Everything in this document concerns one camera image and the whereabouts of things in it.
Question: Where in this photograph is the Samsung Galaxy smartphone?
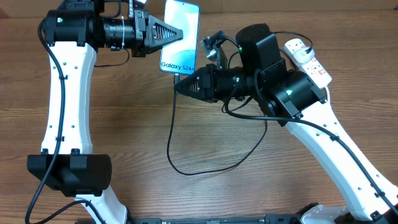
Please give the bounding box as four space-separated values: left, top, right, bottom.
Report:
160 1 200 75

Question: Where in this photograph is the black USB-C charger cable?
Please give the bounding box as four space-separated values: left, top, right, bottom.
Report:
166 30 314 177

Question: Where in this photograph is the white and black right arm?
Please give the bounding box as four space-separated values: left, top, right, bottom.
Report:
174 24 397 223

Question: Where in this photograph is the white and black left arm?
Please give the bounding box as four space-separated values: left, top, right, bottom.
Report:
27 0 183 223

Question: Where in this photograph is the white charger adapter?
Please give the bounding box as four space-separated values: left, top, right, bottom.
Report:
293 47 315 66

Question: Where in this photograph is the white power strip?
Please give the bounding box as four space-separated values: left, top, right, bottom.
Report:
284 39 332 88

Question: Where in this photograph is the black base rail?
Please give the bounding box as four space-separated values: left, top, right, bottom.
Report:
127 214 301 224

